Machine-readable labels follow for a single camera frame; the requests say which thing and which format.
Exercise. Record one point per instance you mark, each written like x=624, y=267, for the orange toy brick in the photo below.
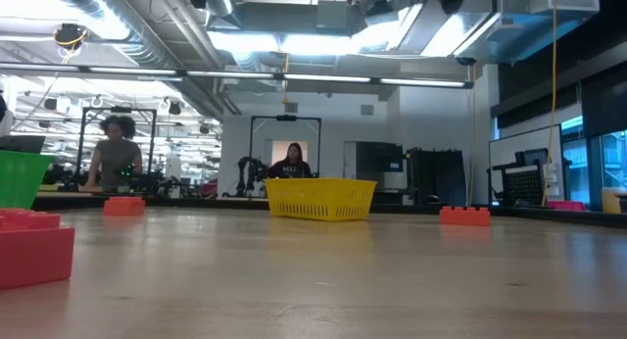
x=124, y=208
x=465, y=217
x=34, y=256

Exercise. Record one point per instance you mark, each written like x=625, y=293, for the background black robot arm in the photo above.
x=252, y=175

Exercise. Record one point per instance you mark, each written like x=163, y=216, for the person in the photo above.
x=115, y=158
x=292, y=168

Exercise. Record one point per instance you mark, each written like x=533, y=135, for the yellow plastic basket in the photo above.
x=321, y=199

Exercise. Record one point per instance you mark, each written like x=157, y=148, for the black cabinet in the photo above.
x=436, y=175

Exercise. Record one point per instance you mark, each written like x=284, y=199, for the grey ceiling box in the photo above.
x=333, y=15

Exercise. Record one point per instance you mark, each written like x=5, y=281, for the black pegboard cart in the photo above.
x=526, y=184

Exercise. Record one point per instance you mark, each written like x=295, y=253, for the red plastic bin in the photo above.
x=565, y=206

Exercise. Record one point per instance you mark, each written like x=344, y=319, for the dark monitor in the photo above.
x=22, y=143

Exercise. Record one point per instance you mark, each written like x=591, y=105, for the green plastic basket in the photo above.
x=19, y=179

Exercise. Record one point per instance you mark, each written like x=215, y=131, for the yellow cylindrical container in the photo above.
x=612, y=200

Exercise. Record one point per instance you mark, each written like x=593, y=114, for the black metal frame rig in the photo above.
x=285, y=117
x=117, y=109

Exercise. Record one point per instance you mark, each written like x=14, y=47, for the dark wall screen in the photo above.
x=379, y=157

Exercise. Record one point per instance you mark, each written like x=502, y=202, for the silver ventilation duct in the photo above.
x=147, y=45

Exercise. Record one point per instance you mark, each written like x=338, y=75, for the white ceiling duct box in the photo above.
x=539, y=15

